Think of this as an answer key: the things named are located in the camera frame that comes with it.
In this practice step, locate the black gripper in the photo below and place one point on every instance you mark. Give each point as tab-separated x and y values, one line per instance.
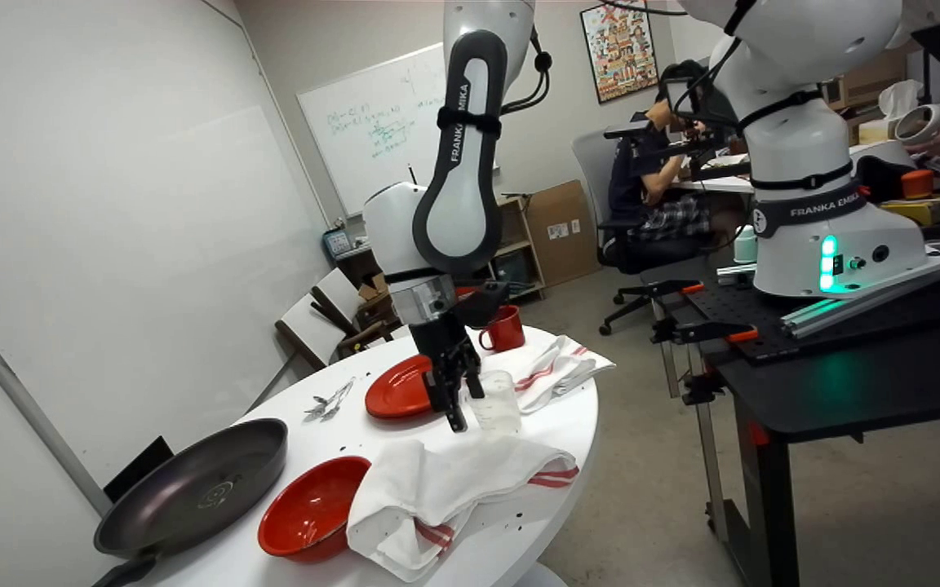
449	332

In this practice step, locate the red plate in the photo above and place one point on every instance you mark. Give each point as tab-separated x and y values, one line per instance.
400	391

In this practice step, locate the red mug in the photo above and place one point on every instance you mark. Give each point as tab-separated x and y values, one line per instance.
503	332

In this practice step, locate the white red-striped towel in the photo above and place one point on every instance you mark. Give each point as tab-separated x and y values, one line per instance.
554	374

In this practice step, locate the wooden shelf unit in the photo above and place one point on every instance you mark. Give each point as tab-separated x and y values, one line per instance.
515	265

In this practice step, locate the white towel near bowl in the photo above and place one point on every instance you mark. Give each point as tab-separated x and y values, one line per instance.
422	494

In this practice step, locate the metal spoon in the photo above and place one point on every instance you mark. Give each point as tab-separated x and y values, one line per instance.
327	406

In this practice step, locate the round white table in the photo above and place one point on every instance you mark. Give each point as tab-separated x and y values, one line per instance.
499	545

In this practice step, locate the cardboard box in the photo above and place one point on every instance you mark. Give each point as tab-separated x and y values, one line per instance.
563	228

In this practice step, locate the red bowl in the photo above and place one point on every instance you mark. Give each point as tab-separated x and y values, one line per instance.
308	520

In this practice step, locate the seated person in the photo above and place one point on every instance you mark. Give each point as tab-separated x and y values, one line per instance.
649	170

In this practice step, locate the whiteboard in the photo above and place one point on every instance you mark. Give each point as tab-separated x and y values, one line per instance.
379	126

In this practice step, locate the black office chair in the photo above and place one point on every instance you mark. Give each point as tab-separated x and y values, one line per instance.
618	240

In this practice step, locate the black frying pan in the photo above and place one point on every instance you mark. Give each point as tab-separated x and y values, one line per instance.
190	496

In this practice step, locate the black work table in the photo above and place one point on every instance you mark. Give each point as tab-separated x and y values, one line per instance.
872	371

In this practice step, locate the wall poster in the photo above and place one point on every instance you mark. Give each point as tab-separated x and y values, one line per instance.
618	42

